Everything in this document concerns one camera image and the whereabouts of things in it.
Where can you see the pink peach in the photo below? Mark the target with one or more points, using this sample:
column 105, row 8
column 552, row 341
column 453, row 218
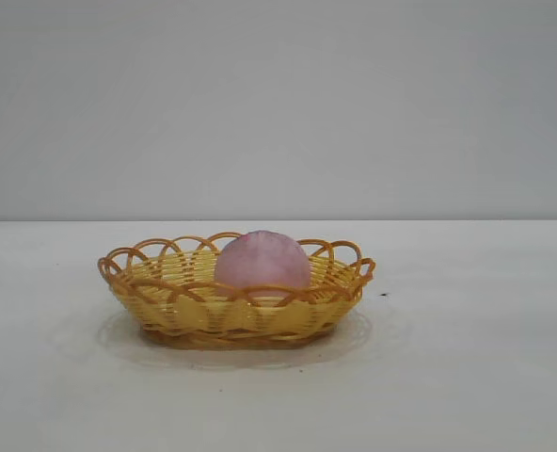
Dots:
column 262, row 266

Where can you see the yellow woven wicker basket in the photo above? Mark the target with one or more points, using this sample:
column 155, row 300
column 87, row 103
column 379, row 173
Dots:
column 203, row 313

